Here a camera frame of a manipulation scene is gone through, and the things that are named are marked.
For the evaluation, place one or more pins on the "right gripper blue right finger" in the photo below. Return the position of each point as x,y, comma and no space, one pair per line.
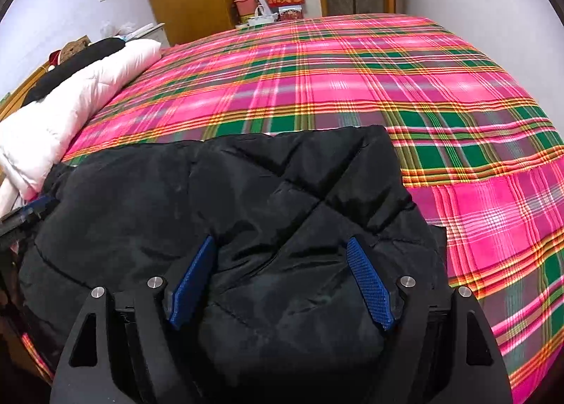
376,278

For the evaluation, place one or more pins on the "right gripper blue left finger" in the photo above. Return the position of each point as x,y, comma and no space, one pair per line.
186,281

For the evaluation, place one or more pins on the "black puffer jacket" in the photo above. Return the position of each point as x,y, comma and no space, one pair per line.
283,320

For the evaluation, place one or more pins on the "wooden headboard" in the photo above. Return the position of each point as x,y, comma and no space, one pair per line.
13,101

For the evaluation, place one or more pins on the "pink plaid bed sheet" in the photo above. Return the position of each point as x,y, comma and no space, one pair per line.
477,154

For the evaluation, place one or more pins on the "black pillow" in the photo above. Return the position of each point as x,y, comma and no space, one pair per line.
90,54

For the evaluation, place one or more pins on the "pink plastic bucket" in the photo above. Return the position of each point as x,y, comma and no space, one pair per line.
245,7

